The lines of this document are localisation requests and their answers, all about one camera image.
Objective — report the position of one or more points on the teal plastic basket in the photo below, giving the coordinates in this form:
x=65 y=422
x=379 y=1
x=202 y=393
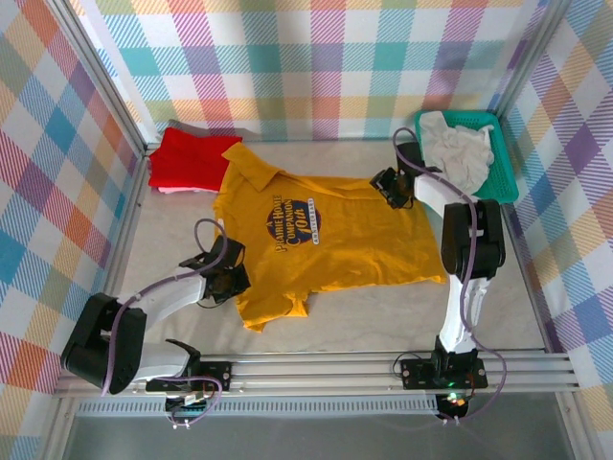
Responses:
x=503 y=163

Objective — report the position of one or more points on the right controller board green light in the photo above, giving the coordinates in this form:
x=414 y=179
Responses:
x=452 y=398

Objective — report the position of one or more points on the yellow printed t-shirt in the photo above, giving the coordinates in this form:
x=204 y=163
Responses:
x=354 y=230

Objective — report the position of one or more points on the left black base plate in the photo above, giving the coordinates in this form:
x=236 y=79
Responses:
x=218 y=374

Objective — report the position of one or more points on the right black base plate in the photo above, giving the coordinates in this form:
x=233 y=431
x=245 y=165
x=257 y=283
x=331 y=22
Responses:
x=416 y=371

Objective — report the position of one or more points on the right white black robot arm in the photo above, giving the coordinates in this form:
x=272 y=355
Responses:
x=471 y=239

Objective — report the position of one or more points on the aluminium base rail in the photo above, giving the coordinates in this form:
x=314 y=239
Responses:
x=316 y=371

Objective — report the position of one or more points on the crumpled white t-shirt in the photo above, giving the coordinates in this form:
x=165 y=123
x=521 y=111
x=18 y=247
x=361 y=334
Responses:
x=460 y=148

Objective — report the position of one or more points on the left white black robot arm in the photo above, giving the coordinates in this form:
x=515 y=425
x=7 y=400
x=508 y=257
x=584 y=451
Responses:
x=163 y=302

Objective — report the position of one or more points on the pink folded t-shirt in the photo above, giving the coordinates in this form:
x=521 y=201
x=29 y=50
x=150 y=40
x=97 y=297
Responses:
x=167 y=190

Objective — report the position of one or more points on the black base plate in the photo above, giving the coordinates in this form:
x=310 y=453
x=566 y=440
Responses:
x=218 y=374
x=416 y=371

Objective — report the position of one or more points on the aluminium frame post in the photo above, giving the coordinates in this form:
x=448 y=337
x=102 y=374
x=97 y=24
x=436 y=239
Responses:
x=527 y=52
x=100 y=72

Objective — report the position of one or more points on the red folded t-shirt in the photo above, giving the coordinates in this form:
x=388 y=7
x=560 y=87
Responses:
x=187 y=163

